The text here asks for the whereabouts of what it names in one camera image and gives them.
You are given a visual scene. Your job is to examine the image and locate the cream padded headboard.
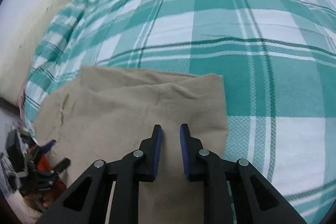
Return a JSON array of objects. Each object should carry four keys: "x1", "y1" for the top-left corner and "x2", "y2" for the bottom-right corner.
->
[{"x1": 0, "y1": 0, "x2": 95, "y2": 106}]

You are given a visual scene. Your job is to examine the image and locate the green white plaid bedspread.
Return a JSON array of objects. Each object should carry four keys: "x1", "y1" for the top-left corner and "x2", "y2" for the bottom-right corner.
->
[{"x1": 20, "y1": 0, "x2": 336, "y2": 224}]

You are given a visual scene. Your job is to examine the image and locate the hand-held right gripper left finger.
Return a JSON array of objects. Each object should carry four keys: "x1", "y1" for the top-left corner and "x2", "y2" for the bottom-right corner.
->
[{"x1": 35, "y1": 124, "x2": 163, "y2": 224}]

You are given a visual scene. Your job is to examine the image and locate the beige pants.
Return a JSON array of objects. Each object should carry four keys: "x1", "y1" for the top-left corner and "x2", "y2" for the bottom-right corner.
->
[{"x1": 34, "y1": 66, "x2": 228, "y2": 224}]

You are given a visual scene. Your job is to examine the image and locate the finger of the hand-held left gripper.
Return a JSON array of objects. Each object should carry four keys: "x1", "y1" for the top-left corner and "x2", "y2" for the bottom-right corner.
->
[
  {"x1": 29, "y1": 139, "x2": 57, "y2": 161},
  {"x1": 39, "y1": 158, "x2": 71, "y2": 177}
]

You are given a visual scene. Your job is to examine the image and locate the orange and white fleece blanket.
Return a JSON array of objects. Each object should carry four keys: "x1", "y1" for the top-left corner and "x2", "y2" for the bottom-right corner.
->
[{"x1": 0, "y1": 158, "x2": 66, "y2": 223}]

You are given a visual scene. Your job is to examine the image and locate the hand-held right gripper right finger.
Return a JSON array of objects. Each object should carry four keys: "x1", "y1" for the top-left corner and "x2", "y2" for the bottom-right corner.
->
[{"x1": 180, "y1": 123, "x2": 307, "y2": 224}]

